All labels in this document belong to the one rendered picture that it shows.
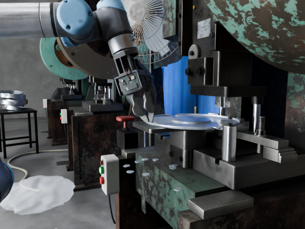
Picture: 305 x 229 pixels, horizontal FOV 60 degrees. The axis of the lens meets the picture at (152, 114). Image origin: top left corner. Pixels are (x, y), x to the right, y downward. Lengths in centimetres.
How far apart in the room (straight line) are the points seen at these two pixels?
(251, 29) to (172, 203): 49
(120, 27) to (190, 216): 51
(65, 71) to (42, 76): 356
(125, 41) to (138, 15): 85
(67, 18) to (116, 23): 18
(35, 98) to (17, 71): 76
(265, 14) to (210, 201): 39
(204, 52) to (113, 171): 52
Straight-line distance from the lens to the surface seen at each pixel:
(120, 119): 106
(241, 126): 87
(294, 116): 94
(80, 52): 205
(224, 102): 88
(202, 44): 87
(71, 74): 378
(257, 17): 47
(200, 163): 78
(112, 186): 101
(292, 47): 51
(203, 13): 88
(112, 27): 76
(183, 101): 326
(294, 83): 94
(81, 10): 62
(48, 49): 376
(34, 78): 729
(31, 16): 65
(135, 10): 161
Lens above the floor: 91
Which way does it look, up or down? 7 degrees down
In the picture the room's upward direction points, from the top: straight up
